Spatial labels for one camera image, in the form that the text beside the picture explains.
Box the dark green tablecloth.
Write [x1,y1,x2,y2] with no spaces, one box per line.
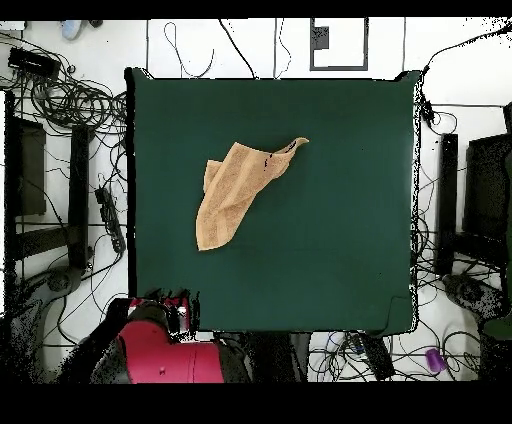
[124,66,421,337]

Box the black keyboard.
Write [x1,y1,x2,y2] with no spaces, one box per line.
[351,331,396,381]

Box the dark monitor panel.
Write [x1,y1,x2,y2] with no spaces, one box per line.
[462,133,512,241]

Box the black power strip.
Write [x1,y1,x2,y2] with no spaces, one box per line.
[94,186,127,255]

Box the gray tripod base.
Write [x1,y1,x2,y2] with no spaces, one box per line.
[441,273,507,319]
[37,265,85,299]

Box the tan terry towel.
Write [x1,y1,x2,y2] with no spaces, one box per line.
[195,136,310,252]

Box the small purple object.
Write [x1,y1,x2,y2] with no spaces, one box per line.
[424,346,447,373]

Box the black stand frame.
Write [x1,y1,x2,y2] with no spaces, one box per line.
[3,90,95,273]

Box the gray square frame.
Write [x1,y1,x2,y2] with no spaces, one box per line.
[309,17,370,72]

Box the dark flat panel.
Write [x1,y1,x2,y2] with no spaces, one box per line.
[15,117,47,217]

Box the pale blue object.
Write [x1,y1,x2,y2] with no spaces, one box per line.
[60,19,83,41]

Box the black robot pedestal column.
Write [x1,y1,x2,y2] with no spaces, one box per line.
[239,331,311,383]

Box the black box with cables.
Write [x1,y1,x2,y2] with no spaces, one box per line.
[7,46,62,81]

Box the black upright bar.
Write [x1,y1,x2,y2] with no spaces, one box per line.
[434,133,460,277]

